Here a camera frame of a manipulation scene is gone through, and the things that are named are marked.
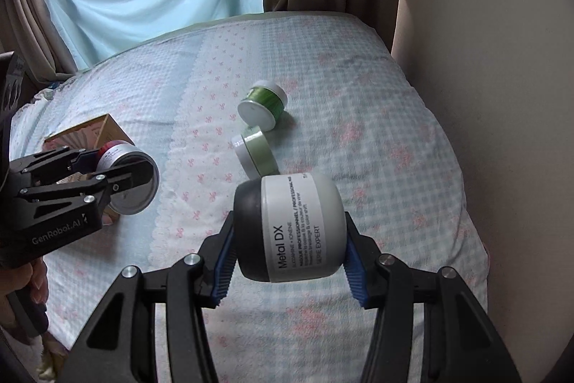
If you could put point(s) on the cardboard box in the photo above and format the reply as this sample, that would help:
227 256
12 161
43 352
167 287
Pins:
96 131

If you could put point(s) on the red and silver jar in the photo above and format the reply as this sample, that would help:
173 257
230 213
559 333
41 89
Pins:
122 150

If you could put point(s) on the person's left hand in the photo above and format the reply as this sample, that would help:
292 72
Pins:
24 282

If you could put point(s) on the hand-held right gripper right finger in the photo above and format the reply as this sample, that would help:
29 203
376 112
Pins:
356 275

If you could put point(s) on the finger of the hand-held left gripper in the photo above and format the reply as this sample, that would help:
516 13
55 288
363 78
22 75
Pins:
54 162
121 181

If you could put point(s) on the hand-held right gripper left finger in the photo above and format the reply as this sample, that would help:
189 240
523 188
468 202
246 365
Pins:
223 271

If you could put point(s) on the bed with blue patterned sheet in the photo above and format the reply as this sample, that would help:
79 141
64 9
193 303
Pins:
358 131

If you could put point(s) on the shiny green jar white lid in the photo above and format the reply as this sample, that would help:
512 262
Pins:
264 101

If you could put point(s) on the pale green jar white lid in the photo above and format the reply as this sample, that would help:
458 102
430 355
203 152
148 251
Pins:
258 152

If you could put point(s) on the large white jar black lid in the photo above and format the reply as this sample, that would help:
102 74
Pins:
291 226

